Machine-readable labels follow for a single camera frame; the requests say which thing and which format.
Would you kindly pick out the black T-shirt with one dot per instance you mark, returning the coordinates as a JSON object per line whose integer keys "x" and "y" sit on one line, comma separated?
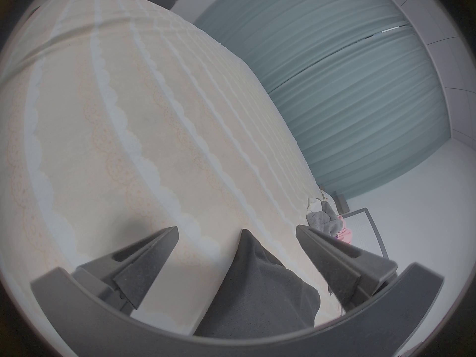
{"x": 260, "y": 292}

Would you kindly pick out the grey bedside table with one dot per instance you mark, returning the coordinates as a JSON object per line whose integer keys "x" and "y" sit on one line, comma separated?
{"x": 340, "y": 201}

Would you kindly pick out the bed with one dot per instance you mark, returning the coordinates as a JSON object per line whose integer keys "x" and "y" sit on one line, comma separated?
{"x": 148, "y": 125}

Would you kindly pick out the white printed pillow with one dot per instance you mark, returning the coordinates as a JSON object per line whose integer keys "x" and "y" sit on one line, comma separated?
{"x": 319, "y": 201}

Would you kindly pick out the pink garment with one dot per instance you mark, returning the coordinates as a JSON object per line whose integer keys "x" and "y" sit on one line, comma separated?
{"x": 346, "y": 232}

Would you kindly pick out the grey garment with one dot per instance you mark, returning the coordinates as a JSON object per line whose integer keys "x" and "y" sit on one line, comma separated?
{"x": 321, "y": 218}

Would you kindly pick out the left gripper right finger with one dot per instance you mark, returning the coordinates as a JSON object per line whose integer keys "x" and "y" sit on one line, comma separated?
{"x": 342, "y": 270}

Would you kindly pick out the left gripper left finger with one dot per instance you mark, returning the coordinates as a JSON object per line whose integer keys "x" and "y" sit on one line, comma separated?
{"x": 137, "y": 270}

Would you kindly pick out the blue-green curtain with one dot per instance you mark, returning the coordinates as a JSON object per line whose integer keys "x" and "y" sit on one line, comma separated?
{"x": 353, "y": 87}

